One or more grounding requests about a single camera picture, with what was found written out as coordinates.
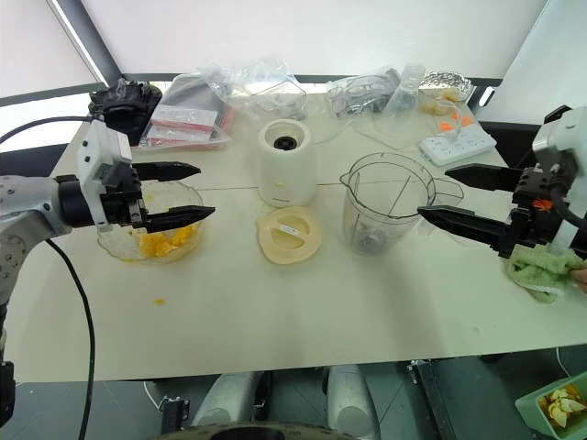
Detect clear plastic cup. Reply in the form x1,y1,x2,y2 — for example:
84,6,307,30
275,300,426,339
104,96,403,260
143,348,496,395
382,62,428,126

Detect black table frame bracket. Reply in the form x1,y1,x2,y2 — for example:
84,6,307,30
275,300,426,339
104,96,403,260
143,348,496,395
404,358,460,440
160,395,192,437

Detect black device in plastic wrap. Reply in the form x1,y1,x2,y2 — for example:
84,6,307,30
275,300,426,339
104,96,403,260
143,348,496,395
88,78,163,148

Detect glass bowl with mango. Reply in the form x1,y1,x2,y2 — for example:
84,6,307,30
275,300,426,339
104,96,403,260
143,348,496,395
95,180,205,265

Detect white blender base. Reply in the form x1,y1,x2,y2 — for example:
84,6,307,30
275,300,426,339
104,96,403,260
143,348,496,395
257,118,318,208

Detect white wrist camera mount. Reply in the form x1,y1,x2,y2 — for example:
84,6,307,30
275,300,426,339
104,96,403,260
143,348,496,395
531,104,587,184
76,119,135,233

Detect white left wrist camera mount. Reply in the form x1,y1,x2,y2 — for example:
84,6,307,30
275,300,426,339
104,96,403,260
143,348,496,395
76,119,135,233

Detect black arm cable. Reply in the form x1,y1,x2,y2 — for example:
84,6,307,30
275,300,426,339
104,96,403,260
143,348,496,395
544,181,587,226
0,115,96,144
45,237,96,440

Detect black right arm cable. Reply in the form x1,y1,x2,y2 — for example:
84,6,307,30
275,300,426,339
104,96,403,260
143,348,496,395
544,181,587,226

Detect black window frame bar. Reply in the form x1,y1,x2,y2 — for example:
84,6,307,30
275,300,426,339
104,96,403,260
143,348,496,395
44,0,124,87

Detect silver robot leg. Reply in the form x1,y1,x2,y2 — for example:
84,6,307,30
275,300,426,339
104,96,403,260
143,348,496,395
326,363,382,440
189,369,268,428

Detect crumpled aluminium foil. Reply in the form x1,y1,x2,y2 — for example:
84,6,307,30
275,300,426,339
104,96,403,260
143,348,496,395
418,70,476,105

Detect white power strip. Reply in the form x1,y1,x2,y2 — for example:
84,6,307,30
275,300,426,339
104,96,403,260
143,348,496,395
417,131,498,168

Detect plastic bag with dark items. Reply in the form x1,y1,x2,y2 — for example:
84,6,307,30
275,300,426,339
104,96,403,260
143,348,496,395
327,66,403,120

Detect dark rounded robot torso part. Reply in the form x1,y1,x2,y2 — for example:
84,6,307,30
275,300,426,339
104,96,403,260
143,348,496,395
159,423,360,440

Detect cream blender lid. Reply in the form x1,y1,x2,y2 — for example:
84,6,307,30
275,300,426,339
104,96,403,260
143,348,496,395
255,205,325,266

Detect clear plastic blender jar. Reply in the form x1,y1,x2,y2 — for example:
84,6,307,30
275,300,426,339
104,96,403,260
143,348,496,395
338,151,466,257

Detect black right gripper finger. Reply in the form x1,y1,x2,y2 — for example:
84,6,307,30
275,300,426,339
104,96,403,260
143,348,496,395
416,204,511,253
444,163,528,193

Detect crumpled clear plastic bag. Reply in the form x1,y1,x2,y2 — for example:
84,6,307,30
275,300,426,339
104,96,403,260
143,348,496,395
196,56,309,123

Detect green plastic bin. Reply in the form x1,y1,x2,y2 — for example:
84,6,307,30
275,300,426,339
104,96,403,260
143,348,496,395
514,371,587,440

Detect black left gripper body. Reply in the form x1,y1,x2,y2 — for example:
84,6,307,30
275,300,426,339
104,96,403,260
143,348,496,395
98,162,150,233

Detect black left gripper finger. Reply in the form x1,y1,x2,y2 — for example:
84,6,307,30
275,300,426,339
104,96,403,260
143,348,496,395
144,205,217,235
132,160,203,182

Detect pale green vegetable scraps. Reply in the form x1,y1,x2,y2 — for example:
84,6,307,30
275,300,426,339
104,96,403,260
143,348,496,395
537,383,584,431

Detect green towel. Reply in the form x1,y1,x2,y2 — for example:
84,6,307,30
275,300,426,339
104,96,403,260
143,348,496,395
504,244,587,304

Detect grey fabric pouch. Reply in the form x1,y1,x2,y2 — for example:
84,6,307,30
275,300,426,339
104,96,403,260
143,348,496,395
159,72,236,130

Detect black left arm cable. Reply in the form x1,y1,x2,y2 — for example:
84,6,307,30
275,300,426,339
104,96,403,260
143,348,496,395
45,237,96,440
0,115,96,144

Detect small glass bowl with food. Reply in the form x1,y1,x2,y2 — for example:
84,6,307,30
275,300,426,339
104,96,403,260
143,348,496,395
420,89,461,116

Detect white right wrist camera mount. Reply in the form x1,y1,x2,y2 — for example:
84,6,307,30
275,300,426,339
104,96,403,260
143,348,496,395
531,104,587,184

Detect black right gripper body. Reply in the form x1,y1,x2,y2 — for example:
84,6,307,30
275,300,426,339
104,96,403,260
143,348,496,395
497,150,579,259

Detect red white packets in bag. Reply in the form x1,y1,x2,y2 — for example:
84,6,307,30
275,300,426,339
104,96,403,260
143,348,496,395
138,104,231,152

